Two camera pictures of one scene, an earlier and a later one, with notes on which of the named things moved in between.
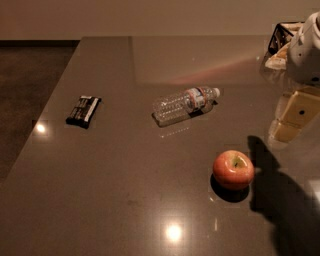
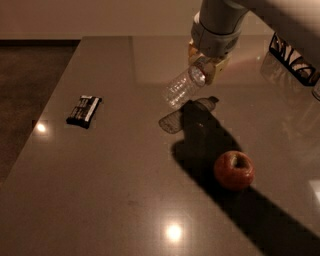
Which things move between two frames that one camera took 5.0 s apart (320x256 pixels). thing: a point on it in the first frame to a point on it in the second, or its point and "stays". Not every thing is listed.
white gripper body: x=305 y=55 to x=215 y=43
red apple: x=233 y=170 stays
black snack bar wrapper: x=83 y=111 stays
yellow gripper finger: x=284 y=132 to x=220 y=68
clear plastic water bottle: x=188 y=103 to x=200 y=74
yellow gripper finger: x=303 y=106 to x=193 y=53
